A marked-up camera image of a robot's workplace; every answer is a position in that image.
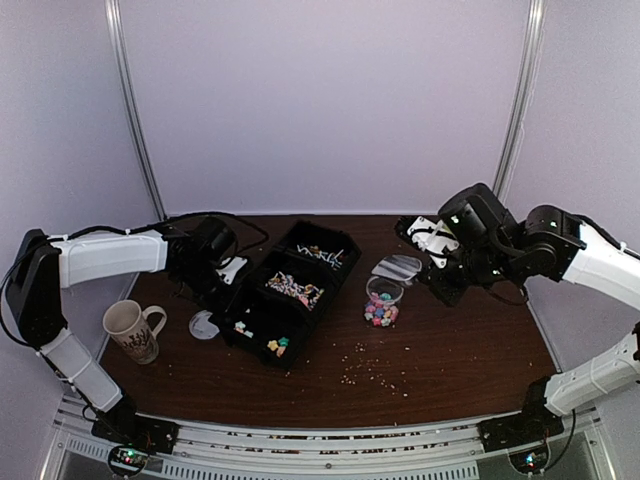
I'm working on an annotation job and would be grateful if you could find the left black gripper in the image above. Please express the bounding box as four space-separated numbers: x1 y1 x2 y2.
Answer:
175 259 244 318

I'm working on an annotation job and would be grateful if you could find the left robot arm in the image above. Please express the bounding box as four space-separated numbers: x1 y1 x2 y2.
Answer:
1 217 250 444

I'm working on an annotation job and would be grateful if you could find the black three-compartment candy tray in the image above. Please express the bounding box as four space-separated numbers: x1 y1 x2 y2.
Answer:
214 220 361 369

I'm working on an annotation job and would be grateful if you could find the metal scoop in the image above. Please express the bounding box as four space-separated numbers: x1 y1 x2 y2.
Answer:
371 254 423 287

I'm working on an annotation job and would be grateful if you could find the front aluminium rail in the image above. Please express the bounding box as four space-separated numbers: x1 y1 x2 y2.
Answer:
36 399 620 479

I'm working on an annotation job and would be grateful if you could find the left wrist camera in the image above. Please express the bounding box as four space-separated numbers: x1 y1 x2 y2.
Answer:
216 256 251 286

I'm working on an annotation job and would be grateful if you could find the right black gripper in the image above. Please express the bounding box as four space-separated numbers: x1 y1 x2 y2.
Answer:
417 246 519 308

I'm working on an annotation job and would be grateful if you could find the cream floral mug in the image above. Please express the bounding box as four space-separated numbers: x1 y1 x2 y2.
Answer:
102 300 167 365

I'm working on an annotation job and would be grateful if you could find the right aluminium frame post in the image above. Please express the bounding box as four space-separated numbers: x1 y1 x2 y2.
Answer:
493 0 547 202

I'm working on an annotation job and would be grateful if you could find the clear plastic cup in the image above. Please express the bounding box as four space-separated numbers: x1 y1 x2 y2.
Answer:
363 275 405 328

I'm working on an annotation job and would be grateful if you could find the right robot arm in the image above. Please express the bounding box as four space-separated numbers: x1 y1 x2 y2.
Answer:
406 183 639 442

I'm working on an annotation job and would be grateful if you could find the aluminium frame post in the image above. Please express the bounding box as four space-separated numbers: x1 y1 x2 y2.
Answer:
104 0 167 220
493 0 547 202

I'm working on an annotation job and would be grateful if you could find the left aluminium frame post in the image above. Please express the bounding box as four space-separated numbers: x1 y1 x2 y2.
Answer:
104 0 167 220

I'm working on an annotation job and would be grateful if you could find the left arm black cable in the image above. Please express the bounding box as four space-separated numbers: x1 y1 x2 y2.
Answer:
0 212 271 346

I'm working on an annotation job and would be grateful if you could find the clear plastic lid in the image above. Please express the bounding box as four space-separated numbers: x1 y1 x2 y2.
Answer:
189 310 220 341

